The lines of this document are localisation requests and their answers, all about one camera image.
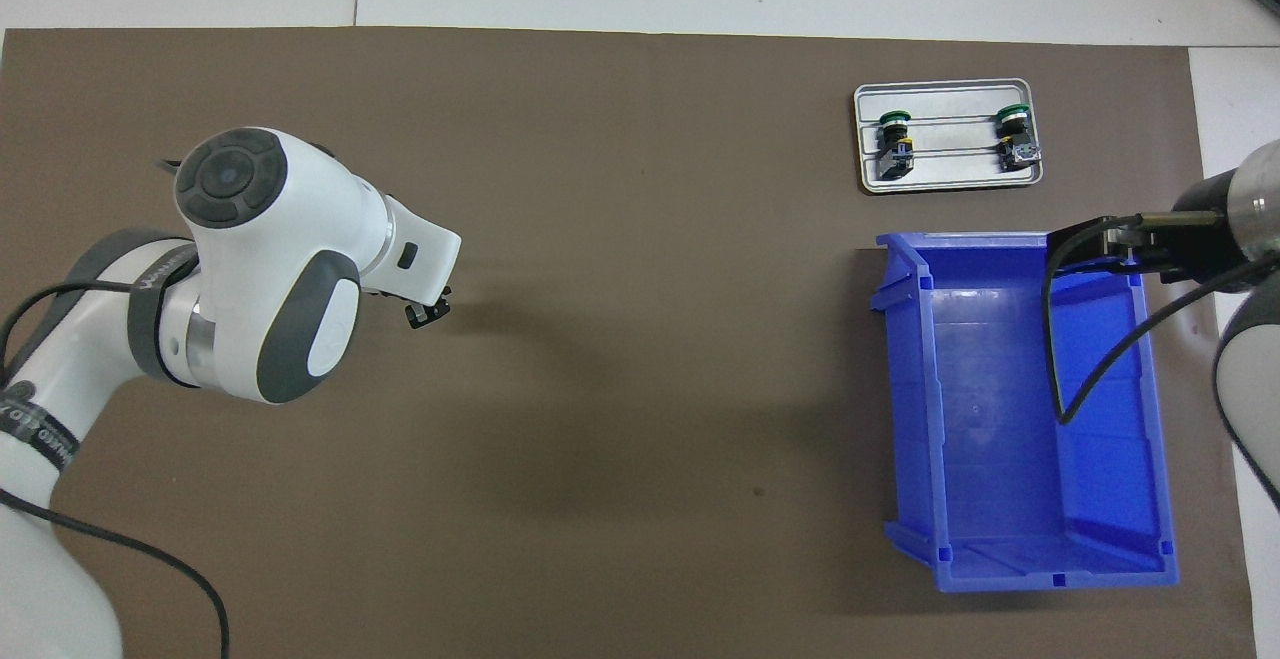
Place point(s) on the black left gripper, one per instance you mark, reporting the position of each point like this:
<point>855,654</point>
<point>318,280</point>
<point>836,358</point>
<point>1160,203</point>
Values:
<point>395,294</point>

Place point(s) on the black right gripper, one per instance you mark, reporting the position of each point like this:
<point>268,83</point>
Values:
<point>1205,234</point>

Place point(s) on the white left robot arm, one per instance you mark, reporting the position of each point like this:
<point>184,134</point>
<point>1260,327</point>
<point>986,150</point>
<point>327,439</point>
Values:
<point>300,239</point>

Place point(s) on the green button with grey block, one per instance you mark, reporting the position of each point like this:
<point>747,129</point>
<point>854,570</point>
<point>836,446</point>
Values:
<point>1018,139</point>

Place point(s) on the green button with yellow block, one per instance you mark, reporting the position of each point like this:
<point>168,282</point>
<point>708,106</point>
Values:
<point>897,144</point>

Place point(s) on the grey metal tray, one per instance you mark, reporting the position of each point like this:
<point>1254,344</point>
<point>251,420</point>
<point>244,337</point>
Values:
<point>950,171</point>

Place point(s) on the blue plastic storage bin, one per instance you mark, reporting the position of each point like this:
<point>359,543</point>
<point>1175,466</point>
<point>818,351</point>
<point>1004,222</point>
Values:
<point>990,389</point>

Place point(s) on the brown table mat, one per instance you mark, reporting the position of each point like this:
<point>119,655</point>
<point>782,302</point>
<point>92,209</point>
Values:
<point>650,189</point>

